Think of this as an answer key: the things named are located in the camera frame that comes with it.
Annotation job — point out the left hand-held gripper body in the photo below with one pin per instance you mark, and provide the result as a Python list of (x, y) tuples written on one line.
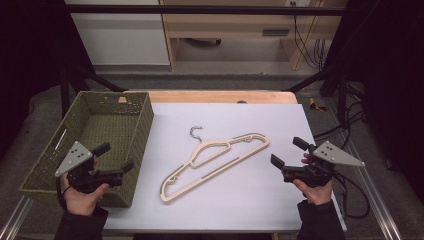
[(75, 158)]

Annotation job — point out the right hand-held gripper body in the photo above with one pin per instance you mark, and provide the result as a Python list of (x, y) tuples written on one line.
[(335, 155)]

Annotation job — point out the green woven basket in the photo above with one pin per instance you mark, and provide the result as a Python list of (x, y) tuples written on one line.
[(110, 126)]

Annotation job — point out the person's right hand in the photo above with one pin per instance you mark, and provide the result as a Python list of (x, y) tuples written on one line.
[(316, 195)]

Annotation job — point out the person's left hand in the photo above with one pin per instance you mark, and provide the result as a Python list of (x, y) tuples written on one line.
[(83, 203)]

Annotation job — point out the yellow and black tool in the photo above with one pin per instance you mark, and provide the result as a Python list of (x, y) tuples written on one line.
[(315, 106)]

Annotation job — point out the white table sheet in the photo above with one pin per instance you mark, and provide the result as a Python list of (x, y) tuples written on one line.
[(240, 203)]

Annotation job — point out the black metal stand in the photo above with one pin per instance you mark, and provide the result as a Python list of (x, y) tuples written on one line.
[(341, 90), (65, 90)]

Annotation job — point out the black curtain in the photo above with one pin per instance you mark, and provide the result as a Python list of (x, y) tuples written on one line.
[(390, 83), (30, 50)]

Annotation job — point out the white cabinet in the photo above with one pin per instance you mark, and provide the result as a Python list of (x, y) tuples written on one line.
[(123, 40)]

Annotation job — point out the light wooden desk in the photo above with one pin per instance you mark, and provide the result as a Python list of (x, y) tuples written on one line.
[(226, 25)]

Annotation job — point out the dark object under desk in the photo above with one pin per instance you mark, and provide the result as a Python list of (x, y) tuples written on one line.
[(203, 42)]

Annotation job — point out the aluminium rail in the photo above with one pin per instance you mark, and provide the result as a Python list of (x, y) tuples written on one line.
[(15, 218), (373, 200)]

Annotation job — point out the black horizontal frame bar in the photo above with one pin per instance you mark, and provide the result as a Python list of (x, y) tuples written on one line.
[(200, 10)]

